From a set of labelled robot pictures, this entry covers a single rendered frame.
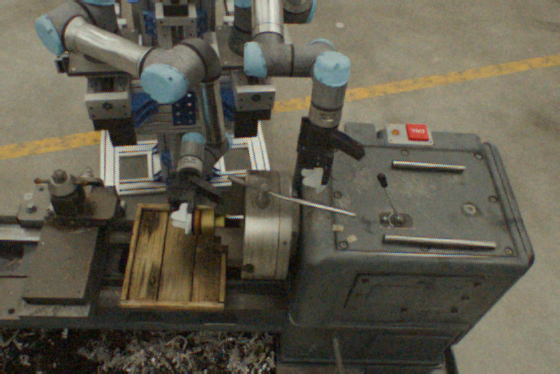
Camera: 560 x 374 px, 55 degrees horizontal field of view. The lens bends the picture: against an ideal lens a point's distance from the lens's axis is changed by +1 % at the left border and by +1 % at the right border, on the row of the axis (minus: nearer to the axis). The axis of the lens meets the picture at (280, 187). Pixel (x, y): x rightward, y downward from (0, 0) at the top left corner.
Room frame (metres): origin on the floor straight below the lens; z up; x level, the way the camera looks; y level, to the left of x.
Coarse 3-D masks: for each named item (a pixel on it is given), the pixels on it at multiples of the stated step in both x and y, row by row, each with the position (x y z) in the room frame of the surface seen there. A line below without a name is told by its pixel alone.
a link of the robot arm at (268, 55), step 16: (256, 0) 1.10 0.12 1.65; (272, 0) 1.10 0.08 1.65; (256, 16) 1.06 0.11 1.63; (272, 16) 1.05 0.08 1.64; (256, 32) 1.02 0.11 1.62; (272, 32) 1.01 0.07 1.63; (256, 48) 0.96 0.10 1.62; (272, 48) 0.97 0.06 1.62; (288, 48) 0.98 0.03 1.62; (256, 64) 0.94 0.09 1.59; (272, 64) 0.94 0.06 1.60; (288, 64) 0.95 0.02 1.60
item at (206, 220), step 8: (208, 208) 0.86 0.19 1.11; (192, 216) 0.83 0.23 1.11; (200, 216) 0.83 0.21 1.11; (208, 216) 0.83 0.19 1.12; (216, 216) 0.84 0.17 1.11; (224, 216) 0.85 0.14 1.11; (192, 224) 0.81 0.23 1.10; (200, 224) 0.81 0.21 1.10; (208, 224) 0.81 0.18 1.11; (216, 224) 0.82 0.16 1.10; (224, 224) 0.85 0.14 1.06; (192, 232) 0.79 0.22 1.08; (200, 232) 0.80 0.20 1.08; (208, 232) 0.80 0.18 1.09
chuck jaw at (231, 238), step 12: (216, 228) 0.81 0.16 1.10; (228, 228) 0.81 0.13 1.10; (240, 228) 0.82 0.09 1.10; (216, 240) 0.78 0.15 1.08; (228, 240) 0.77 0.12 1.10; (240, 240) 0.78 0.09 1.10; (228, 252) 0.73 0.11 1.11; (240, 252) 0.74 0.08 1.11; (228, 264) 0.71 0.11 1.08; (240, 264) 0.71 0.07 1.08; (252, 264) 0.71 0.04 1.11
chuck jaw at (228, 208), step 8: (240, 176) 0.94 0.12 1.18; (232, 184) 0.90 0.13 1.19; (240, 184) 0.90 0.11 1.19; (224, 192) 0.89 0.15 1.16; (232, 192) 0.89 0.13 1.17; (240, 192) 0.89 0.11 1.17; (224, 200) 0.87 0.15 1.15; (232, 200) 0.87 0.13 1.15; (240, 200) 0.88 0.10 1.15; (216, 208) 0.85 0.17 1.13; (224, 208) 0.86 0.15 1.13; (232, 208) 0.86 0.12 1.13; (240, 208) 0.86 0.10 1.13
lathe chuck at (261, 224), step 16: (256, 176) 0.91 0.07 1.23; (272, 176) 0.92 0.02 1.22; (256, 192) 0.85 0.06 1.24; (256, 208) 0.81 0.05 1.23; (272, 208) 0.81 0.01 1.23; (256, 224) 0.77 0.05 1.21; (272, 224) 0.77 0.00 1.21; (256, 240) 0.74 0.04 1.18; (272, 240) 0.74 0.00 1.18; (256, 256) 0.71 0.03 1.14; (272, 256) 0.72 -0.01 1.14; (256, 272) 0.70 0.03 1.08; (272, 272) 0.71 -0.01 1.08
